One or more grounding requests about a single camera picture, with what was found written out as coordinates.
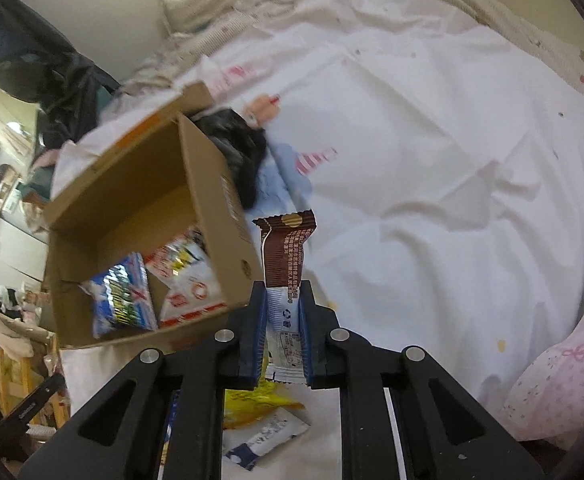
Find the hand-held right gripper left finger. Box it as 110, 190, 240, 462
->
19, 281, 269, 480

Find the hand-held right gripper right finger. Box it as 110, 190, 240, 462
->
298, 280, 546, 480

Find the yellow snack packet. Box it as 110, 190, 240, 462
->
222, 380, 305, 431

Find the brown snack bar packet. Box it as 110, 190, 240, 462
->
252, 209, 317, 386

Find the cardboard box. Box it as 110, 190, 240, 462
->
42, 81, 265, 350

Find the wooden rack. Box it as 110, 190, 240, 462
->
0, 325, 72, 431

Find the white red snack packet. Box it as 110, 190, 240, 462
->
144, 227, 227, 328

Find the white blue sachet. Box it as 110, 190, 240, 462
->
222, 407, 311, 471

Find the blue white snack packet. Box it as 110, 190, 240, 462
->
79, 252, 159, 339

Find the white cabinet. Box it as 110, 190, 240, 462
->
0, 215, 50, 291

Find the dark fluffy cloth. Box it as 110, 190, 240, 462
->
192, 107, 269, 210

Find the white printed blanket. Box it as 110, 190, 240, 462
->
52, 0, 584, 480

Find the pink patterned pillow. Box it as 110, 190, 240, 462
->
502, 260, 584, 451

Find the striped pillow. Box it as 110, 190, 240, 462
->
161, 0, 273, 36

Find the dark jacket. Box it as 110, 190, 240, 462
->
0, 0, 122, 146

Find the cream quilted blanket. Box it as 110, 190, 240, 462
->
467, 0, 584, 116

